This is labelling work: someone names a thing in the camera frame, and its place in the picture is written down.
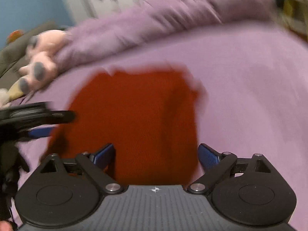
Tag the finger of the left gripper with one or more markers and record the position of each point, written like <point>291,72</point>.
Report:
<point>41,132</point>
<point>55,117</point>

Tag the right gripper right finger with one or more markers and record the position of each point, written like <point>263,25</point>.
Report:
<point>247,191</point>

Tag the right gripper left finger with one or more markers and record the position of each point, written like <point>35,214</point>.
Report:
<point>61,192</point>

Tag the dark red knit cardigan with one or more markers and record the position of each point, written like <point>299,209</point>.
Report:
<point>148,116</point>

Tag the cream plush toy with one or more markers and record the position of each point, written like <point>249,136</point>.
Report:
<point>11,94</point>

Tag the pink plush toy grey spots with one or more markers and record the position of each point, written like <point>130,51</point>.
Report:
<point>41,69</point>

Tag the orange object on sofa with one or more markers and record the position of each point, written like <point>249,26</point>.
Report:
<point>14,36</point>

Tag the purple bed sheet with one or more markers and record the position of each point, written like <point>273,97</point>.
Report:
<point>255,75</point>

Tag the purple rumpled duvet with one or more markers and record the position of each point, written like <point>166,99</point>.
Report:
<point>95,39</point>

